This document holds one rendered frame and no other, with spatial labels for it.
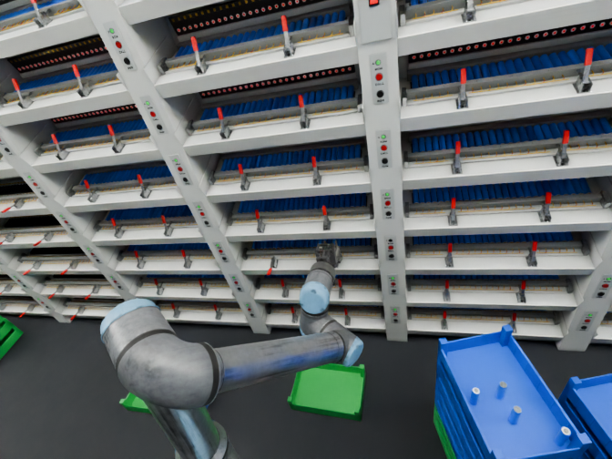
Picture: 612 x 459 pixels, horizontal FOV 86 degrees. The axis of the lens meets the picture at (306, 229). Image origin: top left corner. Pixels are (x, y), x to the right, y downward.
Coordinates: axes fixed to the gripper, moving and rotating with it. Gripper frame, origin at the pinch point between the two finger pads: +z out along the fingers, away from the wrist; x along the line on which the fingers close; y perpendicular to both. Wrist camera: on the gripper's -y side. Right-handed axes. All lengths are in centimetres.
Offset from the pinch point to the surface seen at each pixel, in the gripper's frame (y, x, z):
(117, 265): -6, 112, 0
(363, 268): -8.2, -11.7, -2.3
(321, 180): 31.5, -1.6, -9.5
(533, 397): -19, -57, -47
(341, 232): 10.4, -5.5, -7.0
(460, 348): -16, -42, -35
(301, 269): -8.2, 14.1, -2.5
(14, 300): -41, 232, 13
